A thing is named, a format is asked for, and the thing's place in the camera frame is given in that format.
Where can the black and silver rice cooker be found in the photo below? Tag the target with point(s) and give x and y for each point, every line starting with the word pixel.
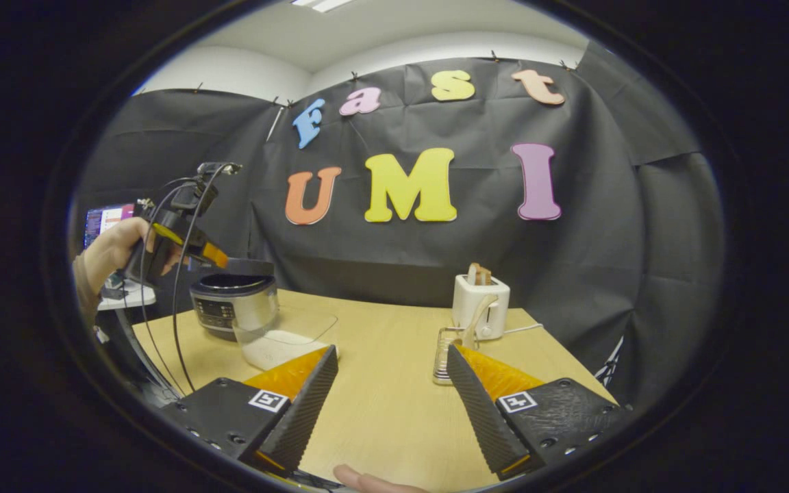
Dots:
pixel 257 311

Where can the computer monitor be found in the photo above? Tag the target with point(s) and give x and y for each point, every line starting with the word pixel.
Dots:
pixel 103 219

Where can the white side table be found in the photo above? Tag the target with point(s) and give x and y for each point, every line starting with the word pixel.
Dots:
pixel 134 298

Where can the clear plastic container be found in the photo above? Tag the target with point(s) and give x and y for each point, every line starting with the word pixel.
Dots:
pixel 298 325

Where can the wooden spoon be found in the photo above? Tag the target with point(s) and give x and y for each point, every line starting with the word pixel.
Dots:
pixel 477 322

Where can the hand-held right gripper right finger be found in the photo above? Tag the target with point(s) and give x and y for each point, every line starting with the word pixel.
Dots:
pixel 477 411

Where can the white toaster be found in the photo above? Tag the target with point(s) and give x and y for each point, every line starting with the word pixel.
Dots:
pixel 463 287

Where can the ceiling light panel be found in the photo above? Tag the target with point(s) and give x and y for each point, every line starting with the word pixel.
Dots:
pixel 322 4

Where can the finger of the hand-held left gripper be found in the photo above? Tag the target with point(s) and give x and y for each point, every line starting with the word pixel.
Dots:
pixel 244 267

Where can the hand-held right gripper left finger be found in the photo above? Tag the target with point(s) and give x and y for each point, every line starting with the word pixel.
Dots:
pixel 305 411

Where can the white rice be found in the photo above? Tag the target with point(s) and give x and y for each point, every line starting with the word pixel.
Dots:
pixel 271 352

